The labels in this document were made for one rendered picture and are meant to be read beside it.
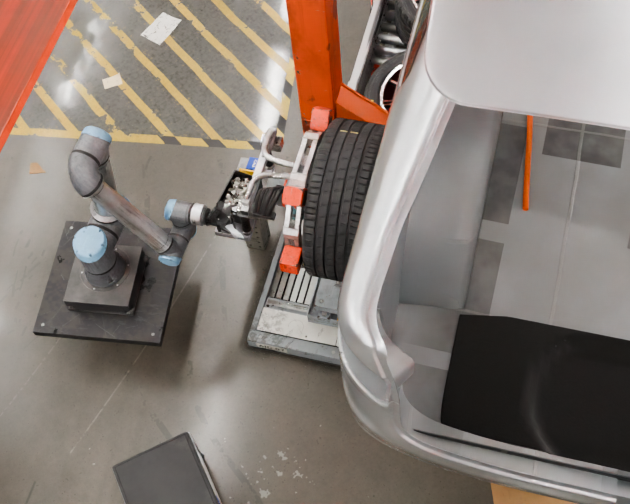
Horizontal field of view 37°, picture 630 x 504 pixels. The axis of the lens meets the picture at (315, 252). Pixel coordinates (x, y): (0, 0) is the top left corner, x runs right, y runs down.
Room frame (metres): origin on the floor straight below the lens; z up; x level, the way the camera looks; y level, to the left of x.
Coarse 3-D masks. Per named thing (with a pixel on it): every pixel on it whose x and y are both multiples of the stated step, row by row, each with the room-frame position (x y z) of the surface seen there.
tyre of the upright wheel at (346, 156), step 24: (336, 120) 2.33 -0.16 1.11; (336, 144) 2.16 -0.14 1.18; (360, 144) 2.15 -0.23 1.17; (336, 168) 2.06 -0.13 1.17; (360, 168) 2.04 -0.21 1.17; (312, 192) 1.99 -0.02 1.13; (336, 192) 1.97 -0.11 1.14; (360, 192) 1.95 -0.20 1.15; (312, 216) 1.92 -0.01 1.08; (336, 216) 1.90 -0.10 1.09; (312, 240) 1.86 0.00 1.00; (336, 240) 1.84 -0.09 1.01; (312, 264) 1.83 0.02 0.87; (336, 264) 1.80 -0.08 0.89
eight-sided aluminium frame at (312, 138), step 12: (312, 132) 2.29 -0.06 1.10; (324, 132) 2.32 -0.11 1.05; (312, 144) 2.22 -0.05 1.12; (300, 156) 2.17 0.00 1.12; (312, 156) 2.17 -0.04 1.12; (300, 168) 2.14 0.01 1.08; (300, 180) 2.06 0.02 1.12; (288, 216) 1.98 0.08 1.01; (300, 216) 1.96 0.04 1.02; (288, 228) 1.94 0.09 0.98; (300, 228) 1.94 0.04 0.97; (288, 240) 1.93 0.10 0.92; (300, 240) 1.93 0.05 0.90
